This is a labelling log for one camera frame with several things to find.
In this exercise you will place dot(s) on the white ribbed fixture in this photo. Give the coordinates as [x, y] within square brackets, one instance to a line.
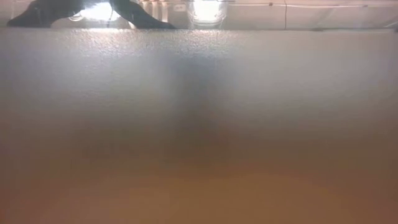
[155, 12]

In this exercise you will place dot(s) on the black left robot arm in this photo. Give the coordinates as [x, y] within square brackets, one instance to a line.
[37, 12]

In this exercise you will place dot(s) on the translucent orange plastic box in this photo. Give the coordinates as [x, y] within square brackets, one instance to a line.
[199, 155]

